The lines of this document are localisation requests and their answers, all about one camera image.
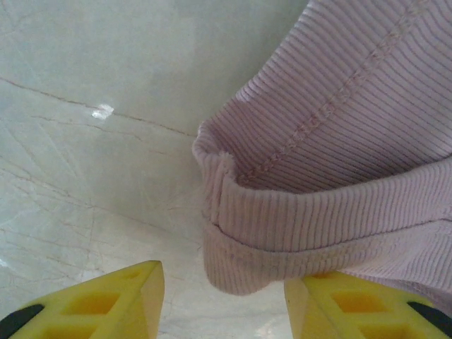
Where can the pink ribbed tank top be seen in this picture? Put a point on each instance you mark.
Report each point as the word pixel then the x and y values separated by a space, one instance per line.
pixel 335 123

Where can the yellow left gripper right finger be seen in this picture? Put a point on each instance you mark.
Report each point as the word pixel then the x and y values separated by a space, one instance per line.
pixel 353 310

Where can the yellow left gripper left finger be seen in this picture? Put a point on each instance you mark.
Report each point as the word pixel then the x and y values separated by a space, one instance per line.
pixel 88 310

